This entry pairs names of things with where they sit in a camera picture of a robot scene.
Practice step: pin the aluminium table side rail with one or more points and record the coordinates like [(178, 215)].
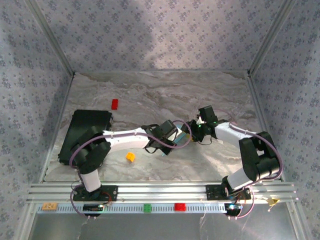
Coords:
[(261, 112), (58, 127)]

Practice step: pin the orange-yellow toy brick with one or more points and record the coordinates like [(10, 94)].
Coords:
[(130, 157)]

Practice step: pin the aluminium mounting rail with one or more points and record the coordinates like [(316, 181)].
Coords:
[(162, 192)]

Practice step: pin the wide red toy brick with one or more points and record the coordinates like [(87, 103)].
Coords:
[(180, 207)]

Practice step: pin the black flat case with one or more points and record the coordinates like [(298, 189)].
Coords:
[(85, 120)]

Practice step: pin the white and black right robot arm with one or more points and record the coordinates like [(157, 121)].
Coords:
[(227, 132)]

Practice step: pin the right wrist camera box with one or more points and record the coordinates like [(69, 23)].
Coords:
[(200, 121)]

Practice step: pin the green toy brick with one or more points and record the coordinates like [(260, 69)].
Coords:
[(147, 208)]

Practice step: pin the yellow tape piece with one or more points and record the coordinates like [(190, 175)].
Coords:
[(272, 201)]

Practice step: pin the aluminium corner post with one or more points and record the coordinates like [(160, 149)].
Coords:
[(272, 35), (47, 35)]

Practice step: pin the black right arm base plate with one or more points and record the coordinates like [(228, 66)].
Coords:
[(212, 192)]

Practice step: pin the small red toy brick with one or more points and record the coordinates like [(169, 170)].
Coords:
[(115, 104)]

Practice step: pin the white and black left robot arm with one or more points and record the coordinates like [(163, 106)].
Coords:
[(127, 140)]

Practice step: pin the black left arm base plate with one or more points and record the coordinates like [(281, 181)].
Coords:
[(111, 192)]

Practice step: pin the flat orange toy brick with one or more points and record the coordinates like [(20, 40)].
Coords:
[(49, 206)]

